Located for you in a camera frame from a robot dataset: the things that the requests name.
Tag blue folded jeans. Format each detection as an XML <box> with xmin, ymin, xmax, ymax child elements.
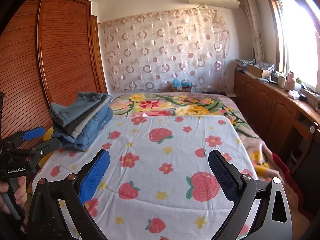
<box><xmin>52</xmin><ymin>105</ymin><xmax>113</xmax><ymax>152</ymax></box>

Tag white strawberry flower bedsheet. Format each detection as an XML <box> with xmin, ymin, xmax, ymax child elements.
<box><xmin>37</xmin><ymin>116</ymin><xmax>256</xmax><ymax>239</ymax></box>

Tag pink figurine on sill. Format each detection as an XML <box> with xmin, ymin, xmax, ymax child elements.
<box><xmin>285</xmin><ymin>72</ymin><xmax>296</xmax><ymax>91</ymax></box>

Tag pink floral blanket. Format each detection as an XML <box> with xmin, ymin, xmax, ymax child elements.
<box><xmin>109</xmin><ymin>92</ymin><xmax>311</xmax><ymax>240</ymax></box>

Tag blue item on headboard box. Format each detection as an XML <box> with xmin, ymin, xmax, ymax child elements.
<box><xmin>172</xmin><ymin>78</ymin><xmax>192</xmax><ymax>93</ymax></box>

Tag person left hand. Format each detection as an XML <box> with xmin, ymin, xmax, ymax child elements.
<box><xmin>0</xmin><ymin>175</ymin><xmax>28</xmax><ymax>215</ymax></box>

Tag brown louvered wooden wardrobe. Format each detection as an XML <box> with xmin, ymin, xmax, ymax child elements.
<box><xmin>1</xmin><ymin>0</ymin><xmax>107</xmax><ymax>137</ymax></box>

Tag pink circle pattern curtain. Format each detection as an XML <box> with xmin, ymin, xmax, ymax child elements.
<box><xmin>99</xmin><ymin>8</ymin><xmax>230</xmax><ymax>92</ymax></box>

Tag grey folded pants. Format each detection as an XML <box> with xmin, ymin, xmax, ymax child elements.
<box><xmin>72</xmin><ymin>94</ymin><xmax>113</xmax><ymax>139</ymax></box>

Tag long wooden side cabinet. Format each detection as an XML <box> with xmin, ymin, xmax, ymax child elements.
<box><xmin>234</xmin><ymin>71</ymin><xmax>319</xmax><ymax>173</ymax></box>

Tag white patterned window drape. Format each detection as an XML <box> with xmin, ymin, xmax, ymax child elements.
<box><xmin>243</xmin><ymin>0</ymin><xmax>264</xmax><ymax>62</ymax></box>

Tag teal blue denim shorts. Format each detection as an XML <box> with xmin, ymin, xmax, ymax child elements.
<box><xmin>49</xmin><ymin>92</ymin><xmax>105</xmax><ymax>127</ymax></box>

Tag wooden framed window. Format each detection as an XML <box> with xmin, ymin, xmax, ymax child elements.
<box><xmin>268</xmin><ymin>0</ymin><xmax>319</xmax><ymax>93</ymax></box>

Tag cardboard box on cabinet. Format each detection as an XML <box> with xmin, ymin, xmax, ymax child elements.
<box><xmin>248</xmin><ymin>64</ymin><xmax>272</xmax><ymax>79</ymax></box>

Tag white cup on cabinet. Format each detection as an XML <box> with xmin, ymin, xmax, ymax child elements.
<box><xmin>278</xmin><ymin>76</ymin><xmax>286</xmax><ymax>88</ymax></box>

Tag black folded pants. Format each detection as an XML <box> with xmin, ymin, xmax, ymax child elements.
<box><xmin>64</xmin><ymin>94</ymin><xmax>112</xmax><ymax>139</ymax></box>

